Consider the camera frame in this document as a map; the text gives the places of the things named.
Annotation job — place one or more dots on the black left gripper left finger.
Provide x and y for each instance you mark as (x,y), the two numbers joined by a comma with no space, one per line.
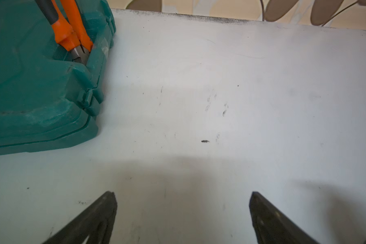
(92,226)

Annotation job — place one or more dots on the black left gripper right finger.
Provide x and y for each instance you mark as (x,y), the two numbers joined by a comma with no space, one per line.
(272,226)

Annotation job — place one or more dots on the green plastic tool case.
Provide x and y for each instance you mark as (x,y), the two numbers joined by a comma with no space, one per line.
(48,99)

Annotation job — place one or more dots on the orange handled pliers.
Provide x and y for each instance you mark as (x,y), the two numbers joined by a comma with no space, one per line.
(69,31)

